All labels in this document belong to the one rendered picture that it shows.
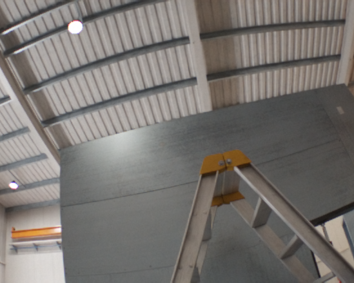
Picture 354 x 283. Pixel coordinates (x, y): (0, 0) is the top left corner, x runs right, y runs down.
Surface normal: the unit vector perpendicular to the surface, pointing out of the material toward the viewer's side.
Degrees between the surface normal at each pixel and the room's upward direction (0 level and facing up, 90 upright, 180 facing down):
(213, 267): 90
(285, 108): 90
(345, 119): 90
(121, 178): 90
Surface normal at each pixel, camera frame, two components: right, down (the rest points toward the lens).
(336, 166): -0.14, -0.60
